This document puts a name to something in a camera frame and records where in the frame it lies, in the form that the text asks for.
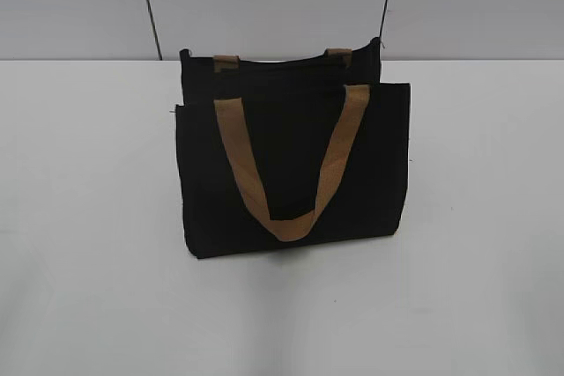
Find black tote bag tan handles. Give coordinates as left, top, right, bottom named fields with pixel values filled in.
left=174, top=38, right=411, bottom=259

